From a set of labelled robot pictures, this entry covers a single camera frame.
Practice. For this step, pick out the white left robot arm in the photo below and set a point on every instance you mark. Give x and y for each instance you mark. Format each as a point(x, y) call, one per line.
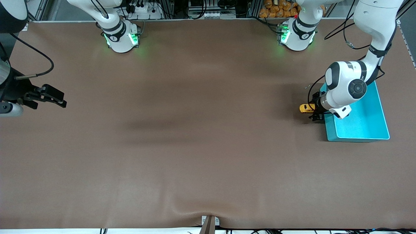
point(341, 87)

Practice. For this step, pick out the pile of orange objects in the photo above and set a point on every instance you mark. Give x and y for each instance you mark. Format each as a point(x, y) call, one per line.
point(279, 8)

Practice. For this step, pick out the grey bracket with brown post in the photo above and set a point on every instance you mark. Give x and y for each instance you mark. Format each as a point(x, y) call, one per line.
point(209, 224)

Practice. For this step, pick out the white power strip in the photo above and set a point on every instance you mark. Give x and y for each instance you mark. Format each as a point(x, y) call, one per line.
point(143, 9)

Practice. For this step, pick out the aluminium frame post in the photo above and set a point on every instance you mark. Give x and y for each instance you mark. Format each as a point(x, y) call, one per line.
point(253, 8)
point(167, 8)

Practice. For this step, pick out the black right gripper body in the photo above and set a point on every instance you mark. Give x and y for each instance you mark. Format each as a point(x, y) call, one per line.
point(14, 90)

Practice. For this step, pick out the yellow toy beetle car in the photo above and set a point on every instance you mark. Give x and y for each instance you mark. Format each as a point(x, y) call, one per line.
point(305, 108)

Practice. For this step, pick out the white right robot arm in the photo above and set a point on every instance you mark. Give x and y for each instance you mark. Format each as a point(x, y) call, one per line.
point(118, 35)

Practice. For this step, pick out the teal plastic bin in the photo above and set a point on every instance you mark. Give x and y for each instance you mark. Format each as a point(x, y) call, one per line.
point(367, 120)

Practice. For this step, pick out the white terminal strip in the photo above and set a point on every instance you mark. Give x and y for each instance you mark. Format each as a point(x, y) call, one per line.
point(213, 14)

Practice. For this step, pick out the brown table mat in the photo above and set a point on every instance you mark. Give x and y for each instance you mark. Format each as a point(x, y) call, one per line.
point(208, 146)

